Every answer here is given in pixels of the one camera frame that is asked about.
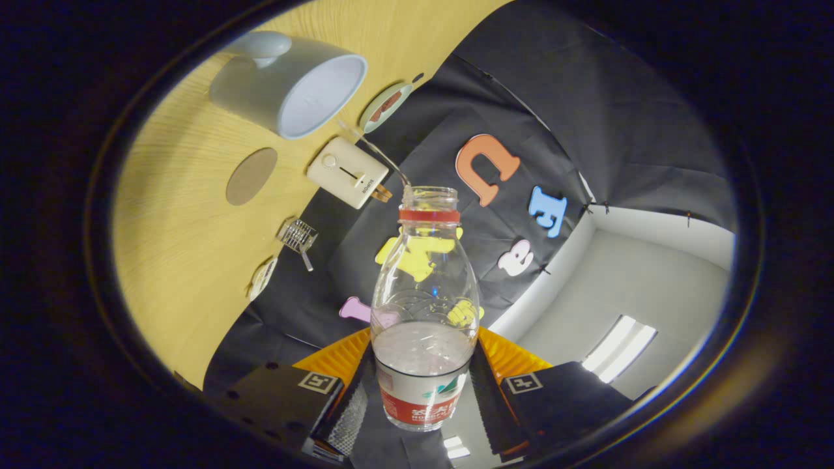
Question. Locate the brown toast slice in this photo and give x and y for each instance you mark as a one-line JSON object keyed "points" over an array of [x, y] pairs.
{"points": [[381, 193]]}

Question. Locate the long ceiling light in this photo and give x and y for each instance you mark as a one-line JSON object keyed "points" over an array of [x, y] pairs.
{"points": [[619, 348]]}

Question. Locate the white toaster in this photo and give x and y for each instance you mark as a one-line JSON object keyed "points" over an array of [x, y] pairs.
{"points": [[342, 169]]}

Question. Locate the wooden table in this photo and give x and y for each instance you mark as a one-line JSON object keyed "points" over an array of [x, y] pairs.
{"points": [[176, 260]]}

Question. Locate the pale green plate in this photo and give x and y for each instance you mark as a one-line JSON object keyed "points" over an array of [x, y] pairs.
{"points": [[365, 125]]}

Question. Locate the round brown coaster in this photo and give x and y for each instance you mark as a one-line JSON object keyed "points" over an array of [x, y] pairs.
{"points": [[251, 176]]}

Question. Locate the silver rod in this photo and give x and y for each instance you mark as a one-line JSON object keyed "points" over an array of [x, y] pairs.
{"points": [[307, 262]]}

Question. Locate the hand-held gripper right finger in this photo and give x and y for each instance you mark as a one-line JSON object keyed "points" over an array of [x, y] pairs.
{"points": [[492, 410]]}

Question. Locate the pale blue cup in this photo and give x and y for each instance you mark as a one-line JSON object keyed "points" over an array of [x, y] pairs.
{"points": [[273, 91]]}

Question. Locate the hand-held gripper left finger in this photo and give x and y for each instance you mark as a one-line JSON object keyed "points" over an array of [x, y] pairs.
{"points": [[345, 417]]}

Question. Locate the clear plastic juice bottle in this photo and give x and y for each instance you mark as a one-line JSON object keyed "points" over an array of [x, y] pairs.
{"points": [[423, 365]]}

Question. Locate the small ceiling light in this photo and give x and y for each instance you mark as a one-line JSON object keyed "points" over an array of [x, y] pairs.
{"points": [[456, 447]]}

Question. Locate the brown meat slice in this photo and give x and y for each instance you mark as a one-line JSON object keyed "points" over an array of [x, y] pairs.
{"points": [[384, 105]]}

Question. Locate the white divided dish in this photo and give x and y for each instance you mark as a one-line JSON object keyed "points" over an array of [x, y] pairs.
{"points": [[262, 279]]}

